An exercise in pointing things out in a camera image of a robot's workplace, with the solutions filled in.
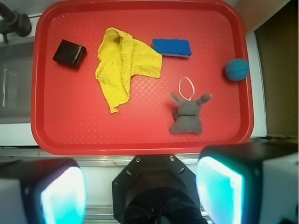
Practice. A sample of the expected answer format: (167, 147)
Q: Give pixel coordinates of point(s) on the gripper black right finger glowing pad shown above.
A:
(251, 183)

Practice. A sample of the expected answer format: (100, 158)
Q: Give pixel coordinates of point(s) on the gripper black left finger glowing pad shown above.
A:
(50, 191)

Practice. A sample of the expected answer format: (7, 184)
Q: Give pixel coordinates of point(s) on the black box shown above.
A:
(70, 54)

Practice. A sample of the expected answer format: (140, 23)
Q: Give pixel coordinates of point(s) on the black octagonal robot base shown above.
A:
(156, 189)

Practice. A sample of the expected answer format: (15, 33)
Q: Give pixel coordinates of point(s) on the red plastic tray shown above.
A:
(69, 114)

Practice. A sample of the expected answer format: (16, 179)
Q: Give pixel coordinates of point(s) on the grey plush bunny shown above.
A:
(186, 115)

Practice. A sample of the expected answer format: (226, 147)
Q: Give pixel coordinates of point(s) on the blue ball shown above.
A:
(237, 70)

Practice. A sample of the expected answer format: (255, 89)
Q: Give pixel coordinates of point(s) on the steel sink basin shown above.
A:
(16, 61)

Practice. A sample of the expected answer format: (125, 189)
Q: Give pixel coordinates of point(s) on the yellow cloth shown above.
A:
(122, 57)

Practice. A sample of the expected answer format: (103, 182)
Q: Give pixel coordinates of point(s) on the blue sponge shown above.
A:
(172, 47)

